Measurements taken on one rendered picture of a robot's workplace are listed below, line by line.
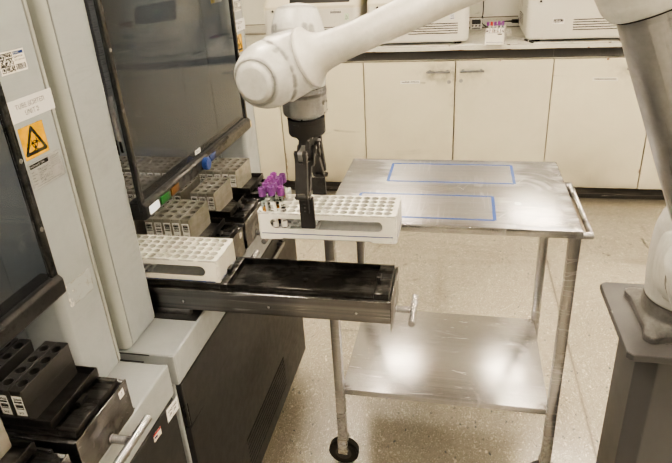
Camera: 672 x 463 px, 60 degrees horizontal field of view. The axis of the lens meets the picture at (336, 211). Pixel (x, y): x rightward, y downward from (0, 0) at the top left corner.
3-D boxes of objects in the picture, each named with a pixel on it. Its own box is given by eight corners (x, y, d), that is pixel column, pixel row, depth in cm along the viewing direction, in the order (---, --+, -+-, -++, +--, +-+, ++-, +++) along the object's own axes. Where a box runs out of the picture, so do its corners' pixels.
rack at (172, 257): (91, 279, 124) (84, 254, 121) (115, 256, 133) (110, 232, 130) (220, 288, 118) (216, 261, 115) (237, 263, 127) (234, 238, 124)
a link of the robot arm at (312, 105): (330, 81, 116) (332, 110, 119) (287, 82, 118) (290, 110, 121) (320, 92, 108) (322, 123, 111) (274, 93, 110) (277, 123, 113)
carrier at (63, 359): (67, 370, 94) (58, 340, 92) (78, 371, 94) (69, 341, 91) (19, 424, 84) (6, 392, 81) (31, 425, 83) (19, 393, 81)
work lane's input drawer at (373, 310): (78, 310, 126) (68, 274, 122) (112, 276, 138) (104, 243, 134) (414, 335, 111) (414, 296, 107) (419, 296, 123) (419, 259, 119)
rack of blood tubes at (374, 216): (259, 238, 124) (255, 212, 122) (273, 218, 133) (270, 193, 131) (396, 244, 118) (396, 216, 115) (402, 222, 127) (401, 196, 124)
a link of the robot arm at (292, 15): (286, 80, 119) (262, 96, 108) (277, 1, 113) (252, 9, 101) (336, 80, 116) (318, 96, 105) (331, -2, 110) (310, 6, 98)
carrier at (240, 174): (245, 176, 170) (243, 157, 168) (252, 176, 170) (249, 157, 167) (230, 192, 160) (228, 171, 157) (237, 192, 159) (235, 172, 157)
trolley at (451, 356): (329, 463, 175) (308, 220, 141) (355, 364, 216) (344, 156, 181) (562, 493, 161) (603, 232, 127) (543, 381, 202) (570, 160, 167)
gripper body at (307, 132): (318, 121, 111) (322, 166, 115) (328, 109, 118) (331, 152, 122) (281, 121, 113) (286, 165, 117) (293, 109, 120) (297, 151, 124)
